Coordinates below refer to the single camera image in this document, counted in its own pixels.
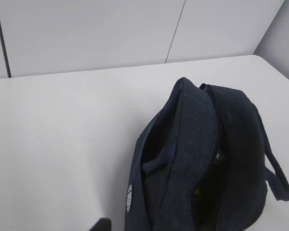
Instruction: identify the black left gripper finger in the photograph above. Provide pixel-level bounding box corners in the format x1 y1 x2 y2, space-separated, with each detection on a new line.
90 218 111 231

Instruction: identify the green lidded glass container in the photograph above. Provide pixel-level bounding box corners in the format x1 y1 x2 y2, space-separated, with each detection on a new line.
195 148 227 199

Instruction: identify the navy blue fabric bag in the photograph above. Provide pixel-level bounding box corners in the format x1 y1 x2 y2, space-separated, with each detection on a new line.
124 77 289 231

